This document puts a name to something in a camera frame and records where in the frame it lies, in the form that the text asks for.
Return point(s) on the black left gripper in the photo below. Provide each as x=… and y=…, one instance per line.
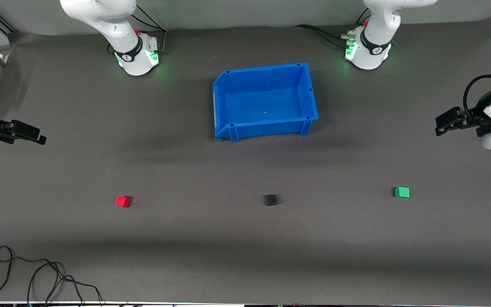
x=477, y=118

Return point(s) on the green cube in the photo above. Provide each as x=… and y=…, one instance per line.
x=402, y=192

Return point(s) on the red cube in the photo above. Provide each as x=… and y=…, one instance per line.
x=122, y=201

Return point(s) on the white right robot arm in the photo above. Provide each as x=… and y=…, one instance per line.
x=137, y=51

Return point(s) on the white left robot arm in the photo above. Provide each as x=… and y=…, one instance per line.
x=371, y=51

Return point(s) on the black cube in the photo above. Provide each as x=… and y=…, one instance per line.
x=270, y=200

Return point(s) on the blue plastic storage bin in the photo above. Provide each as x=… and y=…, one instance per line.
x=267, y=102

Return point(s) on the aluminium frame rail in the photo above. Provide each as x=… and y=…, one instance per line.
x=0, y=21

